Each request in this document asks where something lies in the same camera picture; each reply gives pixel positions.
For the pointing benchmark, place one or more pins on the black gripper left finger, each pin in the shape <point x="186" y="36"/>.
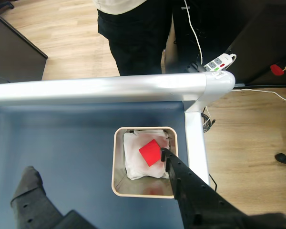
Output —
<point x="31" y="198"/>

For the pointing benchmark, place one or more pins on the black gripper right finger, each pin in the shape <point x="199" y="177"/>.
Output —
<point x="197" y="202"/>

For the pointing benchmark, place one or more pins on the red cube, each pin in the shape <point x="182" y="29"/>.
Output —
<point x="149" y="152"/>

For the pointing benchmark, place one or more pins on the beige box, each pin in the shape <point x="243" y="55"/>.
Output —
<point x="133" y="188"/>

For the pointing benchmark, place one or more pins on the dark blue-grey mat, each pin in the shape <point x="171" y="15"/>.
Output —
<point x="50" y="143"/>

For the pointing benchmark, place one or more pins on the white tissue paper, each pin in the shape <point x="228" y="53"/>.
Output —
<point x="133" y="162"/>

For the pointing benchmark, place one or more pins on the white power strip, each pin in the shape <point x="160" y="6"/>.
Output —
<point x="219" y="62"/>

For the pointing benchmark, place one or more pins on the dark brown cabinet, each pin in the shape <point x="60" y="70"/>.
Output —
<point x="14" y="55"/>

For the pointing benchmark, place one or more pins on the red key tag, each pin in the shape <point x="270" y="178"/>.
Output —
<point x="276" y="69"/>

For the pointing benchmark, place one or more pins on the person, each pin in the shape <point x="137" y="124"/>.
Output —
<point x="133" y="35"/>

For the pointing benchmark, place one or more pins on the black desk panel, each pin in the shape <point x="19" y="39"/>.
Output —
<point x="264" y="35"/>

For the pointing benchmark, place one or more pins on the silver table frame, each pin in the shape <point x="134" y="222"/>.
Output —
<point x="109" y="88"/>

